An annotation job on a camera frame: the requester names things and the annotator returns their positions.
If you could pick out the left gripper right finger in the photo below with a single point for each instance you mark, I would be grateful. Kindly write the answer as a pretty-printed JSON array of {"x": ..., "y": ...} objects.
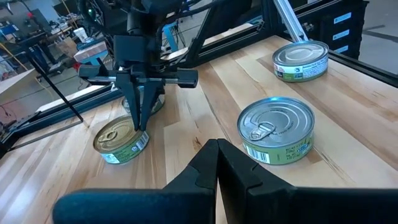
[{"x": 311, "y": 207}]

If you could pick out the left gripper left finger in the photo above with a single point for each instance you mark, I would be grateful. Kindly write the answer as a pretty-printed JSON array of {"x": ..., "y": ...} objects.
[{"x": 140, "y": 207}]

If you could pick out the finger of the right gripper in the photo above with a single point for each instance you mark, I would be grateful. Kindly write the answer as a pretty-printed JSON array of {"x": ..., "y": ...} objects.
[
  {"x": 150, "y": 96},
  {"x": 130, "y": 93}
]

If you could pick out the green can with gold lid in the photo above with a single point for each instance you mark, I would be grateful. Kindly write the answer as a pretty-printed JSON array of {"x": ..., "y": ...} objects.
[{"x": 115, "y": 146}]

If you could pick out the green solid white albacore can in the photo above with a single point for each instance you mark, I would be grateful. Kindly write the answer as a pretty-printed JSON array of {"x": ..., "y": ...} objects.
[
  {"x": 276, "y": 130},
  {"x": 158, "y": 104}
]

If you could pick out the Bumble Bee light tuna can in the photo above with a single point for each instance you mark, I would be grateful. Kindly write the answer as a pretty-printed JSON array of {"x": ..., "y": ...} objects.
[{"x": 300, "y": 62}]

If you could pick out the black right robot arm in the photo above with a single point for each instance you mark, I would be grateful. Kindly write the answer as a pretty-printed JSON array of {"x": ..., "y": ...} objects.
[{"x": 140, "y": 21}]

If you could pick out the small wooden top stool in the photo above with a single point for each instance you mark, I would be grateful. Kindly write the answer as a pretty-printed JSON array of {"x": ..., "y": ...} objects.
[{"x": 91, "y": 51}]

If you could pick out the brown cardboard box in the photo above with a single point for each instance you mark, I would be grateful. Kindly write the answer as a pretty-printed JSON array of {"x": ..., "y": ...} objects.
[{"x": 66, "y": 46}]

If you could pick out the silver aluminium strut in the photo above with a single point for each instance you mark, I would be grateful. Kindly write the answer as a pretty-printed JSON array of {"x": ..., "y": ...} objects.
[{"x": 290, "y": 20}]

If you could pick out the dark cabinet with blue labels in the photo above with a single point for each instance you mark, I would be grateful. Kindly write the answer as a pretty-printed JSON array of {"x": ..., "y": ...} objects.
[{"x": 323, "y": 28}]

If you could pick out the blue-grey metal table frame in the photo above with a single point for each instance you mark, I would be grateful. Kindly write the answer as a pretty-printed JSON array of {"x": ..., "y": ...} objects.
[{"x": 170, "y": 39}]

